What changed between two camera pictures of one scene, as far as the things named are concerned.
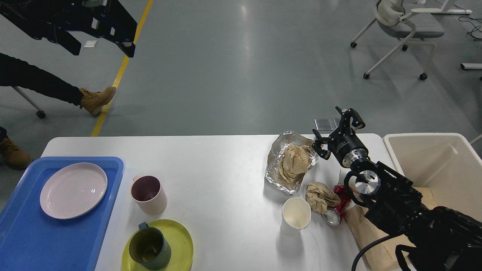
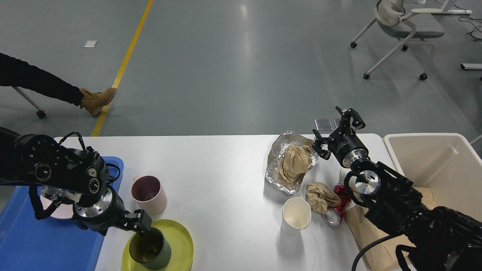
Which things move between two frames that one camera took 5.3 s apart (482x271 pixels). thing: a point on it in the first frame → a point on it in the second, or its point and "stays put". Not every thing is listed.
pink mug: x=150 y=195 stays put
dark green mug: x=148 y=246 stays put
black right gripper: x=344 y=143 stays put
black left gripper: x=108 y=18 → x=108 y=213
